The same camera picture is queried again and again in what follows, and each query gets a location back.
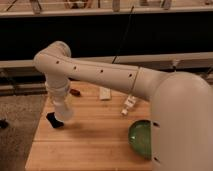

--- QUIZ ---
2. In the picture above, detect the red brown chili pepper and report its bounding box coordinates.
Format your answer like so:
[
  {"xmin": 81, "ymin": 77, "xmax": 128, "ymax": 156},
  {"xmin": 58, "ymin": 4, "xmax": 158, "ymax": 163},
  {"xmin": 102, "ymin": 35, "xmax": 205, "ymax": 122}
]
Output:
[{"xmin": 70, "ymin": 89, "xmax": 81, "ymax": 97}]

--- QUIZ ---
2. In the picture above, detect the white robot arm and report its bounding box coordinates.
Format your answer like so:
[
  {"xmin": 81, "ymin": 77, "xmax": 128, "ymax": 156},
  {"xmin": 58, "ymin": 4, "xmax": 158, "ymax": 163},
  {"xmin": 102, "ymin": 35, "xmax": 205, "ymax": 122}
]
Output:
[{"xmin": 34, "ymin": 41, "xmax": 213, "ymax": 171}]

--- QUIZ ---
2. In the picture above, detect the white plastic bottle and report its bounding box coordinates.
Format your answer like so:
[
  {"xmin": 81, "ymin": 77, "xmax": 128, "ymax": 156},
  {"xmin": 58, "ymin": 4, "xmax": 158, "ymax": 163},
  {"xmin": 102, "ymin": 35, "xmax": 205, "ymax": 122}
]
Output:
[{"xmin": 121, "ymin": 95, "xmax": 137, "ymax": 116}]

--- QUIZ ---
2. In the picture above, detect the white rectangular block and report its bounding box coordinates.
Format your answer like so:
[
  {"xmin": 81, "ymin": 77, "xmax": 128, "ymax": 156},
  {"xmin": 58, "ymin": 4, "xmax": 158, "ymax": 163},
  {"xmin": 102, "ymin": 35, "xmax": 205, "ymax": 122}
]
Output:
[{"xmin": 99, "ymin": 87, "xmax": 111, "ymax": 100}]

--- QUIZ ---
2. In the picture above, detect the black eraser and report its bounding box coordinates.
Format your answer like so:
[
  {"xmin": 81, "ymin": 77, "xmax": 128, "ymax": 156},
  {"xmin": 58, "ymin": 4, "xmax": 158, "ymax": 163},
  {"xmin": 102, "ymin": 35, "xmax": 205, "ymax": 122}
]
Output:
[{"xmin": 46, "ymin": 112, "xmax": 64, "ymax": 128}]

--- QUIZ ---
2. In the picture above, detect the black hanging cable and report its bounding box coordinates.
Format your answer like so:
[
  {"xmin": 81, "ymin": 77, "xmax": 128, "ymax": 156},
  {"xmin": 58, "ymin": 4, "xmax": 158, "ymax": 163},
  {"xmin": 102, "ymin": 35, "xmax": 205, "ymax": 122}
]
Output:
[{"xmin": 111, "ymin": 5, "xmax": 135, "ymax": 64}]

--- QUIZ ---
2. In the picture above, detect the green bowl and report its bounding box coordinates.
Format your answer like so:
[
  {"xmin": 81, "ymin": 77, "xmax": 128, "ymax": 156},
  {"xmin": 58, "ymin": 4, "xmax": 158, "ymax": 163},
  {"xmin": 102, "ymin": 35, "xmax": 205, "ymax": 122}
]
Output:
[{"xmin": 128, "ymin": 120, "xmax": 152, "ymax": 160}]

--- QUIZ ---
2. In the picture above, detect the black object on floor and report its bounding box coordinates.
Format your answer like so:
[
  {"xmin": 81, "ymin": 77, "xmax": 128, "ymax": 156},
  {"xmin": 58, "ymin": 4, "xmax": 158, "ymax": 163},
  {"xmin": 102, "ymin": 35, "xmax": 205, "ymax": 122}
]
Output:
[{"xmin": 0, "ymin": 119, "xmax": 9, "ymax": 129}]

